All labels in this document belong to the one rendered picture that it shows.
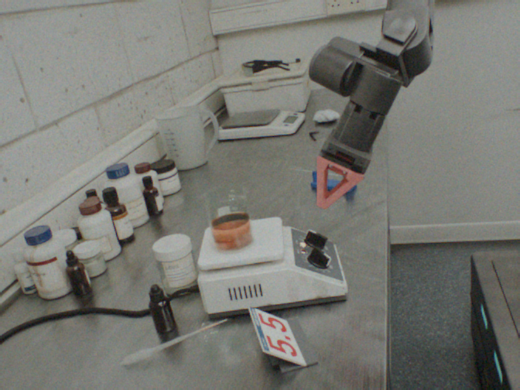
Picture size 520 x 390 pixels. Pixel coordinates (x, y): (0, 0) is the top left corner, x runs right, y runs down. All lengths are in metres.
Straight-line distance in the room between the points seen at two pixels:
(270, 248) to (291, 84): 1.12
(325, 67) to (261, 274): 0.30
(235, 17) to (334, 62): 1.43
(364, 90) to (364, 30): 1.42
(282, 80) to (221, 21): 0.50
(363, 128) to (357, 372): 0.31
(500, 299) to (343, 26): 1.21
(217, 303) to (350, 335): 0.19
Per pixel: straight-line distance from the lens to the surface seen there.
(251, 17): 2.10
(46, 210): 1.05
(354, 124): 0.68
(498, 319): 1.33
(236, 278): 0.68
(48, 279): 0.89
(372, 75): 0.67
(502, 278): 1.47
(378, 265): 0.78
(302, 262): 0.69
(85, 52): 1.31
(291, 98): 1.76
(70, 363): 0.74
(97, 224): 0.94
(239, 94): 1.78
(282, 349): 0.61
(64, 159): 1.18
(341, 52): 0.72
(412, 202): 2.29
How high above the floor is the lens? 1.16
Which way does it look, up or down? 22 degrees down
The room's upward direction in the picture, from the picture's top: 10 degrees counter-clockwise
